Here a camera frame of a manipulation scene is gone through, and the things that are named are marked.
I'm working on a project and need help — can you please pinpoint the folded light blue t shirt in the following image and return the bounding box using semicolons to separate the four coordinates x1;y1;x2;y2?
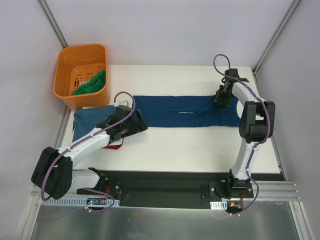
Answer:
72;105;116;142

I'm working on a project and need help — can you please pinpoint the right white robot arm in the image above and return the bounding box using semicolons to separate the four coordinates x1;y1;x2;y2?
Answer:
214;68;276;199

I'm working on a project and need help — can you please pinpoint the green t shirt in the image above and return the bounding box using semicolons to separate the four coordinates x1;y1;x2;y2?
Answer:
72;70;106;96

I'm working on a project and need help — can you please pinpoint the dark blue t shirt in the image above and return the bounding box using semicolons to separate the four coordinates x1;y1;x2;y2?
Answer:
133;95;241;128

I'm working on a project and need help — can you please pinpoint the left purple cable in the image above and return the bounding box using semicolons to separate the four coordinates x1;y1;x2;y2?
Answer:
40;91;136;213

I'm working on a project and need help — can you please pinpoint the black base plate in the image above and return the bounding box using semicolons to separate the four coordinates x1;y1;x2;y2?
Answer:
76;169;256;208

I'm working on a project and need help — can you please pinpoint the folded red t shirt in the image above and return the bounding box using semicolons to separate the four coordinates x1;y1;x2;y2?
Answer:
104;141;123;150

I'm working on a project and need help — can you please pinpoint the aluminium rail frame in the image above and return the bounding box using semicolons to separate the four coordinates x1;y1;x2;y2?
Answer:
31;181;301;201

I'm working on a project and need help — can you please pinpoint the orange plastic basket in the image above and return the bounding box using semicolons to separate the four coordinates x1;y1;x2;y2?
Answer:
53;43;110;111

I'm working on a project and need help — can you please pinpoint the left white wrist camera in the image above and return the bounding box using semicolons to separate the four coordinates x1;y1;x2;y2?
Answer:
112;100;130;107

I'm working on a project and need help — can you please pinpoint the slotted cable duct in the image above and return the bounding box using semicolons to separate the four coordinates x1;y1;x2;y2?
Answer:
210;200;228;211
42;196;120;208

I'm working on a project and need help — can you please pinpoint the right slotted cable duct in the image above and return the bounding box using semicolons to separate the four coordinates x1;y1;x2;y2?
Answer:
210;200;228;211

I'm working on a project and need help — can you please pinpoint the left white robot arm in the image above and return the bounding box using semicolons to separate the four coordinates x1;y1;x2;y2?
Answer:
31;105;148;201

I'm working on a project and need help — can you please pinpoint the left slotted cable duct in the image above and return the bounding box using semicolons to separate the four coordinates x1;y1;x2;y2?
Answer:
42;196;120;208

